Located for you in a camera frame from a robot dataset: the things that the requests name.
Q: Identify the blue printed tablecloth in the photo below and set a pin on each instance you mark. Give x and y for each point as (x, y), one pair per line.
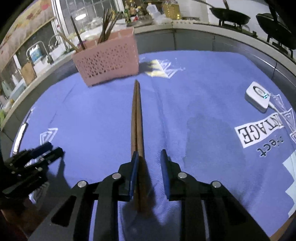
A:
(194, 107)

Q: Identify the white square hub device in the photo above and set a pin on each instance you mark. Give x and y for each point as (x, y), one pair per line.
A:
(258, 96)

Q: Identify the single brown wooden chopstick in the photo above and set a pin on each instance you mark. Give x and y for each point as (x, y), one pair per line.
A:
(110, 27)

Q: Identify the cooking oil bottle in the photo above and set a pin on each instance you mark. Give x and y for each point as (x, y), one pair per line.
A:
(171, 9)

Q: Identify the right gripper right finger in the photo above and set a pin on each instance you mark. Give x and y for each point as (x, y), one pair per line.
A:
(208, 211)

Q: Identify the blue label detergent bottle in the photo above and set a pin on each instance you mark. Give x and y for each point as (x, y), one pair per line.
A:
(35, 53)

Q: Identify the reddish bundle chopstick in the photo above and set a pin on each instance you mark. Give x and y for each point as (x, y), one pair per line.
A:
(109, 17)

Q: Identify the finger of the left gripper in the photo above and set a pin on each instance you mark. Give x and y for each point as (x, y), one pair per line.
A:
(27, 155)
(49, 155)

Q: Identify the dark bundle chopstick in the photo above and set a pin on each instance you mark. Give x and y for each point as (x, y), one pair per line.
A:
(77, 33)

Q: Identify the light brown bundle chopstick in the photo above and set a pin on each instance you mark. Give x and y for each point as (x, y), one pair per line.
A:
(68, 41)

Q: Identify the black wok with handle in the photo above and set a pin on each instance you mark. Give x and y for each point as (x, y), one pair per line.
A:
(227, 15)

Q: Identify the chrome kitchen faucet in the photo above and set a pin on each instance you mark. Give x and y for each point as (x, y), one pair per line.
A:
(44, 52)

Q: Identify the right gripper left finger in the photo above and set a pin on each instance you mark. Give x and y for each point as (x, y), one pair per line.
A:
(71, 218)

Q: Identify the black lidded wok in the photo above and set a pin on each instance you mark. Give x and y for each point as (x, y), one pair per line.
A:
(276, 30)

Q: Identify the wooden cutting board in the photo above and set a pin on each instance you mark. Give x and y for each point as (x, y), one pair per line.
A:
(28, 73)

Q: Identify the pink perforated utensil basket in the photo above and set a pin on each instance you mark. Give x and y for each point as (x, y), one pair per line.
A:
(115, 58)

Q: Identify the white plastic jug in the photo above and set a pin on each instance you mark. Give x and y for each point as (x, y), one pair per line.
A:
(153, 11)

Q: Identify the fruit print window blind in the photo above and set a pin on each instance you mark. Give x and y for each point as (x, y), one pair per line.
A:
(26, 24)

